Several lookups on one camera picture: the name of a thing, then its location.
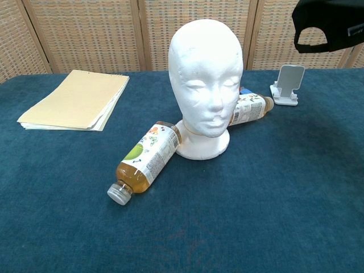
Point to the white phone stand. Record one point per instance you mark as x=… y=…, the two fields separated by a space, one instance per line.
x=290 y=78

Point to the black baseball cap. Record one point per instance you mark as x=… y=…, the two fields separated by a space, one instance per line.
x=327 y=14

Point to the juice bottle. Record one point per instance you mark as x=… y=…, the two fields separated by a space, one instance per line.
x=148 y=153

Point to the white foam mannequin head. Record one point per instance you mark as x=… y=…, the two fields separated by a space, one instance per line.
x=204 y=71

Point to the small blue object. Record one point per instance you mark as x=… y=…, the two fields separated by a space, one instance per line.
x=246 y=91

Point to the blue tablecloth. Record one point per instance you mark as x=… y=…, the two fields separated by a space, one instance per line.
x=199 y=221

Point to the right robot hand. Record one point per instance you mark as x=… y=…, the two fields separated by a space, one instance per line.
x=357 y=30

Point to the stack of yellow paper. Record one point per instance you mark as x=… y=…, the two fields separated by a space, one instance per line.
x=76 y=99

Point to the woven folding screen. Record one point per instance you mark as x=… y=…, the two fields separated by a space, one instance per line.
x=91 y=34

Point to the tea bottle with paper label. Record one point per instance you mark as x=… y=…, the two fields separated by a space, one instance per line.
x=250 y=109

